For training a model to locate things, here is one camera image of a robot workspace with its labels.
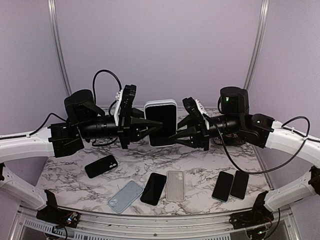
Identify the black smartphone mint edge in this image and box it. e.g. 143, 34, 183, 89
211, 171, 234, 203

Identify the black smartphone dark edge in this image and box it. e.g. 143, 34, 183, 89
140, 172, 167, 206

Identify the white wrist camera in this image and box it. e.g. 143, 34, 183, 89
113, 89, 124, 127
195, 99, 210, 130

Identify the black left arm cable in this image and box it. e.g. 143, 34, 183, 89
0, 69, 122, 148

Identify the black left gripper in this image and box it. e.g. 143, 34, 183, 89
78, 108, 164, 150

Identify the black smartphone green edge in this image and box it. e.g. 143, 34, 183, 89
229, 170, 249, 200

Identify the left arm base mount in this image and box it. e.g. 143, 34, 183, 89
36, 189, 80, 228

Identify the light blue phone case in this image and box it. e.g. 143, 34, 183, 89
107, 180, 144, 214

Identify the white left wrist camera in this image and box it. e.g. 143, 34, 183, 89
113, 89, 124, 127

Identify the right aluminium frame post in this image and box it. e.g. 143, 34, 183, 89
244, 0, 270, 91

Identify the left aluminium frame post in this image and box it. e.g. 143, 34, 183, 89
47, 0, 72, 97

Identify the black patterned square plate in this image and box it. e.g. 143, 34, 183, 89
211, 133, 246, 147

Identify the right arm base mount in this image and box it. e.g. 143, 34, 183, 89
229, 191, 275, 230

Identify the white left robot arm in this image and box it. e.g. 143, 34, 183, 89
0, 84, 163, 223

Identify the aluminium front rail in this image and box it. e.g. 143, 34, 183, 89
8, 205, 301, 240

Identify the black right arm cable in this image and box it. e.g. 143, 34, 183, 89
214, 116, 311, 175

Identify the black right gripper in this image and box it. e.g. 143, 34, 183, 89
167, 113, 243, 151

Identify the black phone case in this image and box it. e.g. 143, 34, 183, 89
84, 155, 118, 179

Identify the black smartphone teal edge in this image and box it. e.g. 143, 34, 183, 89
145, 104, 176, 146

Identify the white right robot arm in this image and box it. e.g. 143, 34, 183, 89
169, 86, 320, 224

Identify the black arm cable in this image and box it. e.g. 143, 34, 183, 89
0, 69, 122, 148
214, 116, 311, 175

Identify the aluminium frame post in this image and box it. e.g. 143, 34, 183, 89
47, 0, 72, 97
244, 0, 270, 91

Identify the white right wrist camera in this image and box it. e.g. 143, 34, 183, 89
195, 99, 210, 130

